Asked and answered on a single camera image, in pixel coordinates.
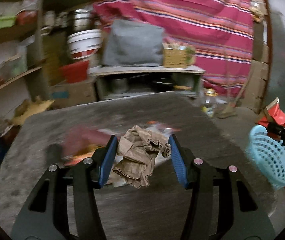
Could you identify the light blue plastic basket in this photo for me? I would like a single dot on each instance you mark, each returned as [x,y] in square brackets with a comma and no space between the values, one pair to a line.
[268,155]

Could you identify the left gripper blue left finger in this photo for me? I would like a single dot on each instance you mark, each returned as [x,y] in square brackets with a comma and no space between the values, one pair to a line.
[44,213]

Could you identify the steel pot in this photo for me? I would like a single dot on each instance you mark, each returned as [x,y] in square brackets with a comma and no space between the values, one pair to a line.
[80,20]

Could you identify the straw broom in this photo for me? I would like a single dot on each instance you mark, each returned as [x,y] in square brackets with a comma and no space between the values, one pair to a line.
[230,108]

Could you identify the dark metal door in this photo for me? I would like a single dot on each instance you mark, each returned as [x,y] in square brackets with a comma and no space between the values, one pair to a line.
[276,44]

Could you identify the grey fabric cushion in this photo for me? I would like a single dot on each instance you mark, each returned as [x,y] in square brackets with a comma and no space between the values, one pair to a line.
[133,44]

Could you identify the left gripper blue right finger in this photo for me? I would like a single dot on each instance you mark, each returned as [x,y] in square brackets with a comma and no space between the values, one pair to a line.
[222,205]

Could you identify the brown paper bag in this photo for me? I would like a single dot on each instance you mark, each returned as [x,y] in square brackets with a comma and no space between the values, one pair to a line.
[138,149]

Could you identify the red snack wrapper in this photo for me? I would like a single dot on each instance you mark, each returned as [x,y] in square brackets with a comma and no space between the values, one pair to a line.
[81,141]

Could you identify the wooden shelf rack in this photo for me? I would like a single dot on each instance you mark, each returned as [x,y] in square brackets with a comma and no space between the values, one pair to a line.
[32,49]

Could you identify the red plastic basin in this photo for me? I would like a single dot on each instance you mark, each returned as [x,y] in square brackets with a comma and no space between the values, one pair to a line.
[75,72]

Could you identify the grey low cabinet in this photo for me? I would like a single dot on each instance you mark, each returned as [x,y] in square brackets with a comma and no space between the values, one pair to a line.
[121,82]

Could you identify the green leafy vegetables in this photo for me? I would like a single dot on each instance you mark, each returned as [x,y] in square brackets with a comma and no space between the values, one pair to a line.
[191,55]

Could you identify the white plastic bucket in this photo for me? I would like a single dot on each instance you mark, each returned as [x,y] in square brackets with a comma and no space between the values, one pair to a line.
[84,43]

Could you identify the stacked cardboard boxes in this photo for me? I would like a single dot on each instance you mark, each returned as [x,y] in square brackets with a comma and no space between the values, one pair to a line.
[254,90]

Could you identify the black wok wooden handle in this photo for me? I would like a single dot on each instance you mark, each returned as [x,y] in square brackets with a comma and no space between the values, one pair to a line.
[168,85]

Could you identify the woven bamboo utensil box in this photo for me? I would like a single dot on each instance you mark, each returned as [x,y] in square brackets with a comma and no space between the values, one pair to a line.
[174,55]

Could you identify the clear oil bottle yellow label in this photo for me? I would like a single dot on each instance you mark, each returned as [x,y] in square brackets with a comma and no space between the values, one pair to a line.
[209,102]

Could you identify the red striped curtain cloth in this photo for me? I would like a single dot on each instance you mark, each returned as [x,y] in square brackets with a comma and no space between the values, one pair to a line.
[220,30]

